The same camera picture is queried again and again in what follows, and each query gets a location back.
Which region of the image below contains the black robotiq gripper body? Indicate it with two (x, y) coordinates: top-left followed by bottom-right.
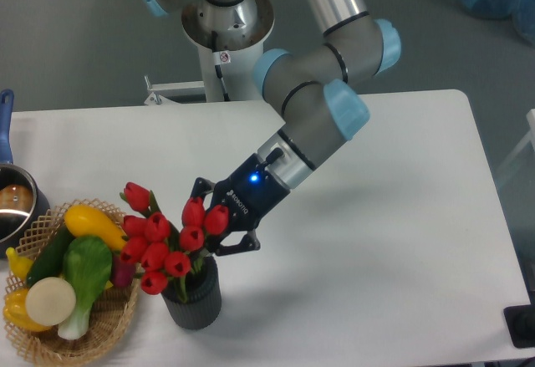
(210, 154), (290, 235)

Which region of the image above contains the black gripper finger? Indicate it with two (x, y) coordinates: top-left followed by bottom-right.
(190, 177), (217, 209)
(199, 229), (261, 257)

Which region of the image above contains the red tulip bouquet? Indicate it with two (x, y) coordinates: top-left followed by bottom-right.
(120, 182), (230, 303)

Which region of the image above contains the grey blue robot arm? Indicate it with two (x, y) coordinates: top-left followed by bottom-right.
(144, 0), (401, 257)

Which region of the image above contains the dark grey ribbed vase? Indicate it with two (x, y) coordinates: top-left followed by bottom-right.
(161, 257), (222, 330)

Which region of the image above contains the yellow squash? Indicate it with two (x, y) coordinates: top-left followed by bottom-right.
(64, 204), (126, 251)

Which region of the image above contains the green bok choy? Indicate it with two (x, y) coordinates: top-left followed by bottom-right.
(58, 235), (112, 340)

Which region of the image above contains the woven wicker basket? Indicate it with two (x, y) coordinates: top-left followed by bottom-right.
(1, 199), (139, 366)

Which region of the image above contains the green cucumber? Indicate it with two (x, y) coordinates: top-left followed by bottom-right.
(26, 225), (74, 288)

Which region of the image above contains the white round radish slice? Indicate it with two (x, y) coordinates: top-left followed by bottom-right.
(25, 277), (76, 326)

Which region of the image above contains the yellow bell pepper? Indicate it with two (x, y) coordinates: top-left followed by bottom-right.
(3, 288), (52, 333)

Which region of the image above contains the black device at edge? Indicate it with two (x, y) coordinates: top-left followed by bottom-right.
(503, 304), (534, 349)

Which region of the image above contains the black pedestal cable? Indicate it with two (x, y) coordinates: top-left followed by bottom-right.
(211, 30), (231, 102)

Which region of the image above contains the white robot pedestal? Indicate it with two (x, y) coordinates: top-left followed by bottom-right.
(143, 0), (277, 106)

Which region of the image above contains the blue handled saucepan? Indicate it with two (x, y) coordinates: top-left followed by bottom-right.
(1, 89), (49, 260)

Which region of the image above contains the white frame at right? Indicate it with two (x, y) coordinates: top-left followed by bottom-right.
(494, 109), (534, 190)

